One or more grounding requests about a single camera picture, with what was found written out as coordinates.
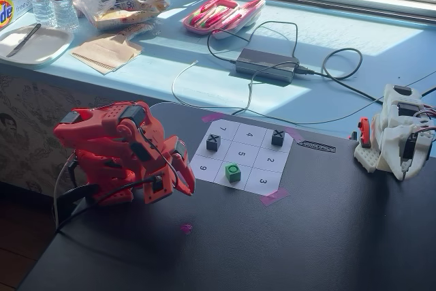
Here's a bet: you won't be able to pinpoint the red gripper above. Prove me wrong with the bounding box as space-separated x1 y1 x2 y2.
163 135 197 198

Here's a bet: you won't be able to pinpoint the green cube with circle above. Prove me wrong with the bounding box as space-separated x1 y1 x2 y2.
224 162 243 183

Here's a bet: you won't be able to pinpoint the black cube with X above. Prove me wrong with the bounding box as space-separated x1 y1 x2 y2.
206 133 222 152
271 129 286 147

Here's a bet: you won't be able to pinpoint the white numbered grid paper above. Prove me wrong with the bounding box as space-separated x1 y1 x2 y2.
189 119 294 196

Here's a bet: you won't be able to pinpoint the pink tape strip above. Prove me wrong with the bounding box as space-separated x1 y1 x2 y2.
201 112 225 123
285 126 306 144
260 188 291 207

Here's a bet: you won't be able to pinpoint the black table clamp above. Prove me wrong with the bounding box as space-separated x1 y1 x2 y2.
58 183 100 219

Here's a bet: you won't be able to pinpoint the black toothed strip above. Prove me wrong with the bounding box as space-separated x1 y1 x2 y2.
296 139 337 153

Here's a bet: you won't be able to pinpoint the grey power adapter brick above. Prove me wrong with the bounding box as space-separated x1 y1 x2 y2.
234 48 301 84

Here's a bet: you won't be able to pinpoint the brown paper napkins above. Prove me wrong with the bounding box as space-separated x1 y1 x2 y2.
69 33 144 76

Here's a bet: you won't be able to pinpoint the printed paper packet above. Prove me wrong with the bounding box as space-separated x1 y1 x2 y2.
117 22 156 38

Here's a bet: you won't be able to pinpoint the pink pencil case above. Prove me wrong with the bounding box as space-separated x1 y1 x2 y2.
183 0 241 36

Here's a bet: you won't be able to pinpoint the pink pen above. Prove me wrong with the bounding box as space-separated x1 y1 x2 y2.
200 0 230 13

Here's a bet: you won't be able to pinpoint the pink pencil case lid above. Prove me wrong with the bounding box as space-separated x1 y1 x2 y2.
213 0 267 40

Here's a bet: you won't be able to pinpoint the small red black device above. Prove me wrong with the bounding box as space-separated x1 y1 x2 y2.
357 117 372 149

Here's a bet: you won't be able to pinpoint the white disposable plate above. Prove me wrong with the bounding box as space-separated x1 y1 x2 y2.
0 24 75 67

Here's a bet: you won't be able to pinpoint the black plastic knife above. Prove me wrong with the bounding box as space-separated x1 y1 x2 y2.
5 23 42 59

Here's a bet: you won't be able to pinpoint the Tide detergent box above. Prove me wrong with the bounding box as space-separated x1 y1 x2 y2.
0 0 35 31

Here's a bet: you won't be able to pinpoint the thin dark servo wire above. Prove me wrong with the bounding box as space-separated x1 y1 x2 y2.
138 127 180 190

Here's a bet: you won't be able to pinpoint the red mounted wrist camera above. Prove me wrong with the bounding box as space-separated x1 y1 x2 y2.
142 172 173 206

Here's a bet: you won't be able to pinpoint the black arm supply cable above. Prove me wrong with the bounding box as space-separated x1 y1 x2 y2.
54 177 161 236

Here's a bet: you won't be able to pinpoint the thin black long cable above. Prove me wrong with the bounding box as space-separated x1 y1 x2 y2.
231 71 436 126

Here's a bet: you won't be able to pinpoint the white charging cable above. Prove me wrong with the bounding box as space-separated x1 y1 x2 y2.
171 61 255 112

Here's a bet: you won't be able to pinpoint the white arm supply cable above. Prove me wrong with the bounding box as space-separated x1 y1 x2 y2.
52 152 76 234

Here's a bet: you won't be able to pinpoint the black looped adapter cable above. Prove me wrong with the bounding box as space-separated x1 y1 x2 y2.
206 20 300 65

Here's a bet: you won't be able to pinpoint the black adapter power cord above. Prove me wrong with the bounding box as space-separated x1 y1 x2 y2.
298 48 386 105

